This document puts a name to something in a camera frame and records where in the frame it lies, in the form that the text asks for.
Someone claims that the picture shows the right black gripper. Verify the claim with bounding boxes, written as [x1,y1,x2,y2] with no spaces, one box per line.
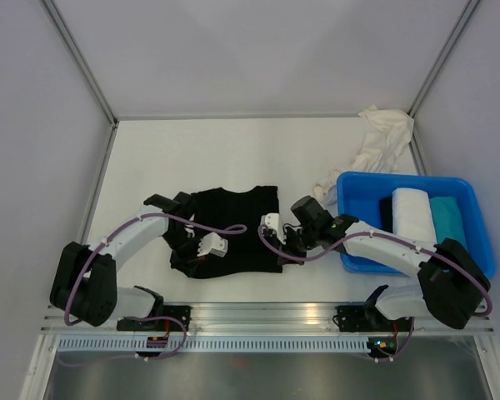
[273,224,319,265]

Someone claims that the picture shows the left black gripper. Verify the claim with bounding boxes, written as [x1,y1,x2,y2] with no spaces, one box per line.
[161,227,208,278]

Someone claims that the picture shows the black t-shirt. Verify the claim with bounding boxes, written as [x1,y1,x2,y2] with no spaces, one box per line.
[378,197,393,233]
[162,185,285,280]

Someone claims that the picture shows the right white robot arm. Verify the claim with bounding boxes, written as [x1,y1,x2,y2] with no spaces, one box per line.
[259,196,493,330]

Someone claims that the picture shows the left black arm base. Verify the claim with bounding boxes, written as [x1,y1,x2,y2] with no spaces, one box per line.
[117,305,192,333]

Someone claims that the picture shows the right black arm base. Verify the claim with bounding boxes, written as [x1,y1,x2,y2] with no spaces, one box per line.
[332,305,412,333]

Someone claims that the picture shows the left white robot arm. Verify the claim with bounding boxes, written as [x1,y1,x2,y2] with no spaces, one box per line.
[50,192,196,330]

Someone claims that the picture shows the blue plastic bin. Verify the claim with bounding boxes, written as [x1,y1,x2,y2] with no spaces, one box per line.
[336,172,496,279]

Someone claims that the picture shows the rolled black t-shirt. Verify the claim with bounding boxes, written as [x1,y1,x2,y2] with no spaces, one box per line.
[378,197,393,233]

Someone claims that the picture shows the rolled white t-shirt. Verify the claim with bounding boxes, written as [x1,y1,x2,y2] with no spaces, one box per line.
[392,187,437,243]

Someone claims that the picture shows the crumpled cream t-shirt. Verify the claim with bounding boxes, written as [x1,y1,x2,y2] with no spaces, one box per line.
[313,105,414,206]

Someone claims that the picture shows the rolled teal t-shirt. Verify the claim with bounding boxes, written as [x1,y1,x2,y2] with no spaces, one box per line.
[429,197,468,249]

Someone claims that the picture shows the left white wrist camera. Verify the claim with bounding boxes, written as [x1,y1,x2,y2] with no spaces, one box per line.
[197,232,228,258]

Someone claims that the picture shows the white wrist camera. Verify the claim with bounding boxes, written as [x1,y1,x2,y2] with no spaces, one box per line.
[261,212,284,243]
[197,232,228,258]

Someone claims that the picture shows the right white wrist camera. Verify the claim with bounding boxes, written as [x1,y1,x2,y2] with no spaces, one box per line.
[261,212,284,243]

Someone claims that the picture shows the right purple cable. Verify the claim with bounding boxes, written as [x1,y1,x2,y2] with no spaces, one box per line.
[257,224,493,363]

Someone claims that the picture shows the purple cable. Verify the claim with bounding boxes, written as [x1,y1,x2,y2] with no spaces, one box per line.
[57,212,248,368]
[257,224,493,363]

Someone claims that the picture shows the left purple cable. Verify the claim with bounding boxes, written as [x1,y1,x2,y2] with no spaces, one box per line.
[57,212,248,368]

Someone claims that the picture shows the aluminium mounting rail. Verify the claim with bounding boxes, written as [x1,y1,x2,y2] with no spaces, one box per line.
[39,302,494,337]

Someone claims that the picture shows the slotted white cable duct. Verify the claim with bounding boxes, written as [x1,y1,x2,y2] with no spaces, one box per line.
[57,335,369,353]

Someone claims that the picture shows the left aluminium frame post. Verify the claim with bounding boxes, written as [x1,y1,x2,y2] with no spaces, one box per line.
[39,0,118,128]

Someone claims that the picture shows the aluminium frame post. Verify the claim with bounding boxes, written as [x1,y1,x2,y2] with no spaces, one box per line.
[39,0,118,128]
[407,0,483,118]

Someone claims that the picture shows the right aluminium frame post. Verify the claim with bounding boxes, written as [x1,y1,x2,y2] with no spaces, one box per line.
[407,0,483,118]

